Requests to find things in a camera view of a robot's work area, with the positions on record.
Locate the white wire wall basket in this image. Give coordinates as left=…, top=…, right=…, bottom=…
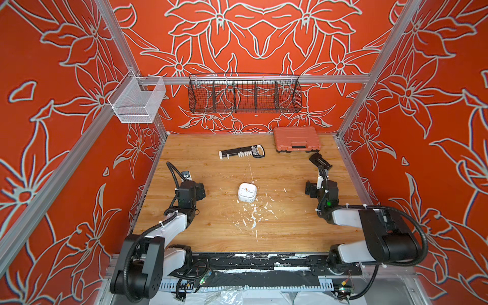
left=108, top=71, right=166, bottom=124

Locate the red plastic tool case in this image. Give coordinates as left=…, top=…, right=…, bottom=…
left=273, top=127, right=322, bottom=153

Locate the clear plastic bag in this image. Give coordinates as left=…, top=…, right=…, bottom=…
left=203, top=288, right=244, bottom=305

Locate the black wire wall basket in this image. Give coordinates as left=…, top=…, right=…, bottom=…
left=188, top=72, right=302, bottom=114

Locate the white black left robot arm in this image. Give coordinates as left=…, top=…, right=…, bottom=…
left=109, top=162, right=210, bottom=304

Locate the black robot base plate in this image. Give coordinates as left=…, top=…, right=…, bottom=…
left=187, top=252, right=362, bottom=277

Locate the black white screwdriver bit holder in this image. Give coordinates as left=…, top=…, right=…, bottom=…
left=218, top=144, right=266, bottom=160

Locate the black small vise clamp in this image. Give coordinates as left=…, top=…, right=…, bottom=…
left=309, top=152, right=333, bottom=171

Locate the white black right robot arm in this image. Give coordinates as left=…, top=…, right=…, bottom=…
left=305, top=161, right=428, bottom=302

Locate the white alarm clock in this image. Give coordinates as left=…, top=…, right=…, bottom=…
left=238, top=183, right=257, bottom=203

